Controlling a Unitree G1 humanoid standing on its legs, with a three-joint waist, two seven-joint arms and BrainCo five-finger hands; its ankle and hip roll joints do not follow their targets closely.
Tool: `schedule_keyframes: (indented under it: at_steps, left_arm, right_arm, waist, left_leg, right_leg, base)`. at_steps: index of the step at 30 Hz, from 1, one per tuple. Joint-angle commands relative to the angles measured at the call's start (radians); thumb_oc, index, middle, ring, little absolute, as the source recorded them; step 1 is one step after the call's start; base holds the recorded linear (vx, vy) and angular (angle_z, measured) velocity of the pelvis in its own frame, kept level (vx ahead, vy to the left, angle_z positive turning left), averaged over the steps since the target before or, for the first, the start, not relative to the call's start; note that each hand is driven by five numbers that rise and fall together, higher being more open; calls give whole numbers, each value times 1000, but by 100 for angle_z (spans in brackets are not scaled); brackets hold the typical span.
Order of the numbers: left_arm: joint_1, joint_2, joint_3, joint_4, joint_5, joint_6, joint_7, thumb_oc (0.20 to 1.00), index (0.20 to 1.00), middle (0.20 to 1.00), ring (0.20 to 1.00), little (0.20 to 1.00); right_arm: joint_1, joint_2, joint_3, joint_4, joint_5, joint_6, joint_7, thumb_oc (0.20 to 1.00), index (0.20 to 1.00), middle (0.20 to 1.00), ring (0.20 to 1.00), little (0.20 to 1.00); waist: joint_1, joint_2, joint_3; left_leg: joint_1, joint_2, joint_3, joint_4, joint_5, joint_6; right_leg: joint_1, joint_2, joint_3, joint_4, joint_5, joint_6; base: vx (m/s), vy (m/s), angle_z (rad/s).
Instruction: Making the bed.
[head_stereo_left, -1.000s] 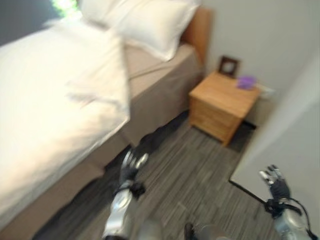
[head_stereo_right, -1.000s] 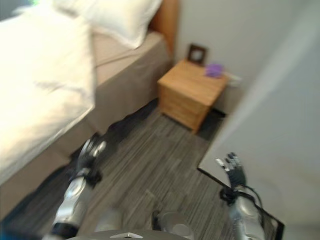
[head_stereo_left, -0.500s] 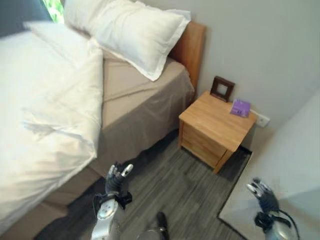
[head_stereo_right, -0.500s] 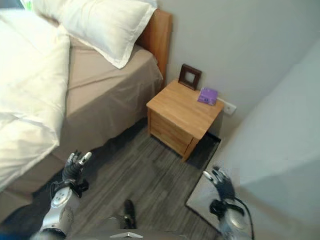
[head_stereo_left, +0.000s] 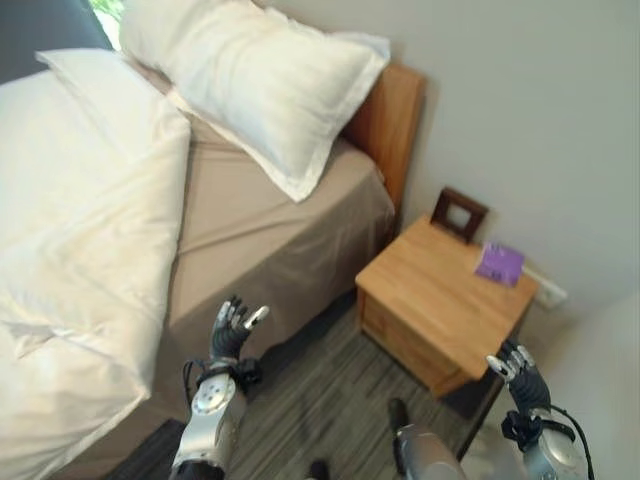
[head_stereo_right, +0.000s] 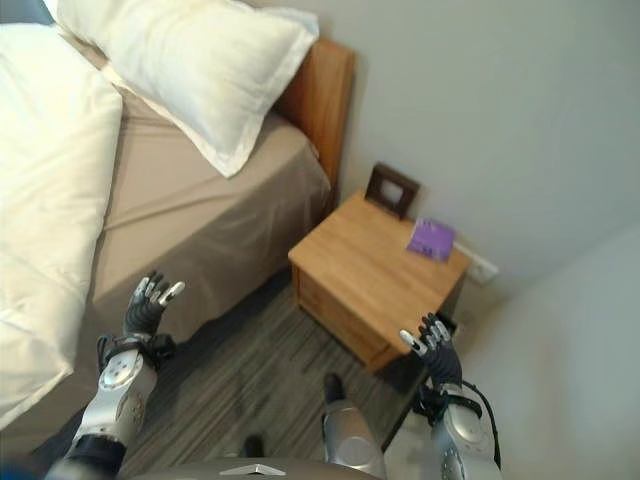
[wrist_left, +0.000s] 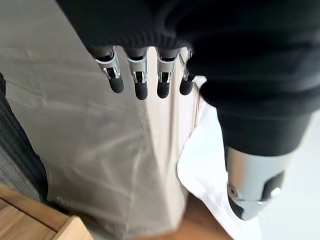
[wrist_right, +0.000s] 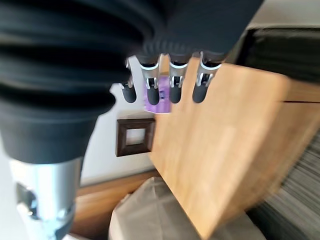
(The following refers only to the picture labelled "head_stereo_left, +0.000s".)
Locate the large white pillow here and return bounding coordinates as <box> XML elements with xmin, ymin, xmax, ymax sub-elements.
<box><xmin>118</xmin><ymin>0</ymin><xmax>392</xmax><ymax>204</ymax></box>

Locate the purple booklet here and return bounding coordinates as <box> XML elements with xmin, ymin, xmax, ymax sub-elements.
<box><xmin>473</xmin><ymin>240</ymin><xmax>526</xmax><ymax>288</ymax></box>

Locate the white duvet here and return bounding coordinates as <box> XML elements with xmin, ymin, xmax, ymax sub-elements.
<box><xmin>0</xmin><ymin>68</ymin><xmax>193</xmax><ymax>480</ymax></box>

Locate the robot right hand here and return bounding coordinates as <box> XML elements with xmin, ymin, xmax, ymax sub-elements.
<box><xmin>485</xmin><ymin>338</ymin><xmax>552</xmax><ymax>412</ymax></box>

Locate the taupe fitted bed sheet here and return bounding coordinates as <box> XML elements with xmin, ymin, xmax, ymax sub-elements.
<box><xmin>58</xmin><ymin>63</ymin><xmax>396</xmax><ymax>480</ymax></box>

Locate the silver robot leg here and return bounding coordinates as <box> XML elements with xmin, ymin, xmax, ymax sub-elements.
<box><xmin>387</xmin><ymin>397</ymin><xmax>467</xmax><ymax>480</ymax></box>

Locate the flat white pillow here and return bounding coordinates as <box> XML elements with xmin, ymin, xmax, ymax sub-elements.
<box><xmin>34</xmin><ymin>48</ymin><xmax>174</xmax><ymax>166</ymax></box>

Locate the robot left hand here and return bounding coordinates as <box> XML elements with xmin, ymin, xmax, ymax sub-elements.
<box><xmin>208</xmin><ymin>295</ymin><xmax>271</xmax><ymax>368</ymax></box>

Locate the window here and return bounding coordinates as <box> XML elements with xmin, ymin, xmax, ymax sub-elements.
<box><xmin>88</xmin><ymin>0</ymin><xmax>127</xmax><ymax>53</ymax></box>

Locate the wooden headboard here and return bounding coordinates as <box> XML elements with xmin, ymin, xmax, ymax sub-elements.
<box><xmin>342</xmin><ymin>63</ymin><xmax>427</xmax><ymax>217</ymax></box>

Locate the grey striped carpet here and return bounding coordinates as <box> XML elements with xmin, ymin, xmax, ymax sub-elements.
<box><xmin>221</xmin><ymin>289</ymin><xmax>531</xmax><ymax>480</ymax></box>

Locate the wooden nightstand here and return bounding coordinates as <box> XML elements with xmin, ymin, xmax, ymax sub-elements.
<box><xmin>355</xmin><ymin>213</ymin><xmax>538</xmax><ymax>399</ymax></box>

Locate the dark brown picture frame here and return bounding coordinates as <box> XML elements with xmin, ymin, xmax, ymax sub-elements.
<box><xmin>431</xmin><ymin>186</ymin><xmax>490</xmax><ymax>244</ymax></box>

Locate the white wall socket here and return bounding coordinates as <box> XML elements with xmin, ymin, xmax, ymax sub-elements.
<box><xmin>521</xmin><ymin>265</ymin><xmax>569</xmax><ymax>310</ymax></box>

